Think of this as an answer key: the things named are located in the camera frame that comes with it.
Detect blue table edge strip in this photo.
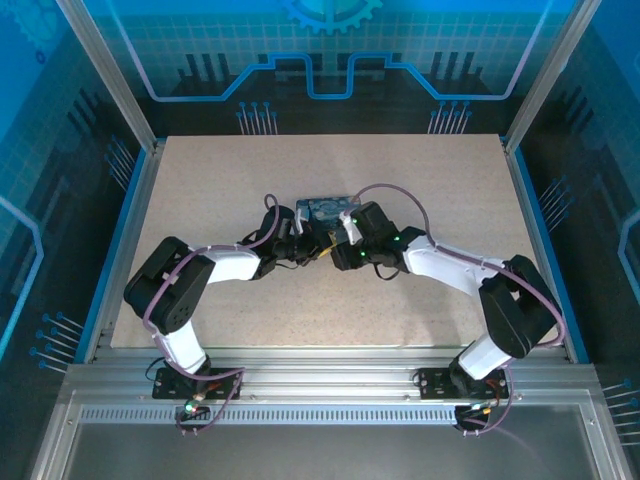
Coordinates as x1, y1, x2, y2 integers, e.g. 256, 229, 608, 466
73, 147, 151, 364
512, 144, 591, 365

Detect slotted cable duct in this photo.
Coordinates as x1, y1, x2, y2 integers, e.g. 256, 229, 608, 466
79, 405, 586, 426

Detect aluminium side rail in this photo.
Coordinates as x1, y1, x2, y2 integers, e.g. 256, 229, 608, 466
82, 142, 169, 364
502, 137, 574, 361

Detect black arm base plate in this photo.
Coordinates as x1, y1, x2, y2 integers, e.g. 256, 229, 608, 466
417, 367, 511, 401
152, 367, 241, 401

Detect aluminium frame post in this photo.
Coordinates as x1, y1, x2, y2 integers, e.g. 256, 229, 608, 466
504, 0, 601, 154
54, 0, 159, 154

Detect starry night print padlock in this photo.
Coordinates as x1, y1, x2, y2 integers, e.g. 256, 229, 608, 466
294, 195, 362, 236

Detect aluminium front beam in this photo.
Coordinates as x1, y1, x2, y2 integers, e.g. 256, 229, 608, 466
62, 345, 599, 406

